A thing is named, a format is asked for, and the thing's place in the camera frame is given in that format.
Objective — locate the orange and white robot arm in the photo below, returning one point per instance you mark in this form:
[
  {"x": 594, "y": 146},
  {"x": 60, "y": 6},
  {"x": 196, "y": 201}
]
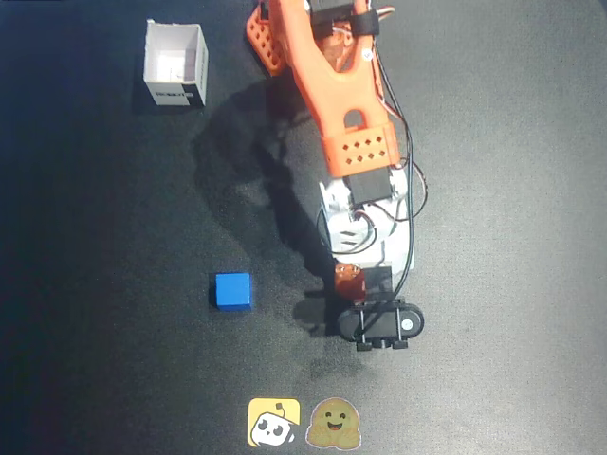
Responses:
[{"x": 332, "y": 95}]

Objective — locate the black oval gripper camera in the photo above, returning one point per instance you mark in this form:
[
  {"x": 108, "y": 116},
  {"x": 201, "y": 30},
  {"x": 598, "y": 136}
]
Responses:
[{"x": 379, "y": 324}]

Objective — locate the yellow robot face sticker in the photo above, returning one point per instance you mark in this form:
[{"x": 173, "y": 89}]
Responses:
[{"x": 273, "y": 422}]

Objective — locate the open white cardboard box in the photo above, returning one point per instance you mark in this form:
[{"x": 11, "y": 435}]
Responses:
[{"x": 175, "y": 64}]

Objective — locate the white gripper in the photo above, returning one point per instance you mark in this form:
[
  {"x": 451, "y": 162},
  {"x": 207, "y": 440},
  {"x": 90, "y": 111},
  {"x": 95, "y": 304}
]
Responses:
[{"x": 377, "y": 280}]

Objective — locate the hugging face emoji sticker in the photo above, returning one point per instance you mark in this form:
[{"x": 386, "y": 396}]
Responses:
[{"x": 333, "y": 423}]

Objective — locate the blue cube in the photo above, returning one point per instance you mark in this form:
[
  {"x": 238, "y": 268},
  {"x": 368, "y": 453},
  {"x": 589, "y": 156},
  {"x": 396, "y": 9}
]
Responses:
[{"x": 232, "y": 290}]

